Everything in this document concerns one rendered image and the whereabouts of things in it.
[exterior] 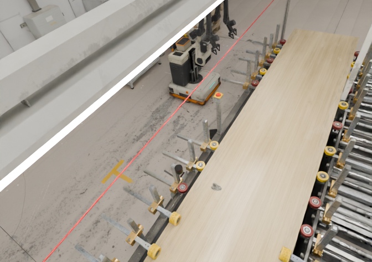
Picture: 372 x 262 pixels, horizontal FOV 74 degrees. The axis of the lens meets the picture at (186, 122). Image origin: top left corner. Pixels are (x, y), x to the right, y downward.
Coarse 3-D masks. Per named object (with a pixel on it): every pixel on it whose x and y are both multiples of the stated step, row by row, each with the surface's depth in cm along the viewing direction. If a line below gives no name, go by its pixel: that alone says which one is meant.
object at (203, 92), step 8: (200, 72) 412; (208, 72) 409; (200, 80) 397; (208, 80) 393; (216, 80) 399; (176, 88) 394; (184, 88) 387; (192, 88) 384; (200, 88) 382; (208, 88) 383; (216, 88) 407; (176, 96) 406; (184, 96) 395; (192, 96) 385; (200, 96) 375; (208, 96) 391; (200, 104) 386
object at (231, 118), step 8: (280, 48) 361; (248, 96) 294; (240, 104) 285; (232, 112) 277; (224, 120) 270; (232, 120) 270; (224, 128) 262; (216, 136) 255; (224, 136) 263; (208, 152) 241; (200, 160) 237; (208, 160) 242; (192, 176) 226; (192, 184) 225; (168, 208) 207; (176, 208) 210; (160, 216) 203; (160, 224) 198; (152, 232) 195; (160, 232) 197; (152, 240) 190; (136, 256) 184; (144, 256) 186
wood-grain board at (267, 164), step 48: (288, 48) 318; (336, 48) 305; (288, 96) 255; (336, 96) 247; (240, 144) 220; (288, 144) 213; (192, 192) 193; (240, 192) 188; (288, 192) 183; (192, 240) 168; (240, 240) 164; (288, 240) 160
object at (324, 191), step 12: (348, 108) 242; (360, 108) 272; (336, 120) 306; (336, 144) 215; (360, 144) 240; (324, 156) 283; (324, 168) 235; (348, 180) 204; (360, 180) 214; (324, 192) 186; (360, 192) 196; (360, 204) 189; (360, 216) 183; (324, 228) 180; (348, 228) 189; (360, 228) 177; (300, 240) 216; (312, 240) 164; (348, 240) 173; (360, 240) 174; (300, 252) 188; (348, 252) 168
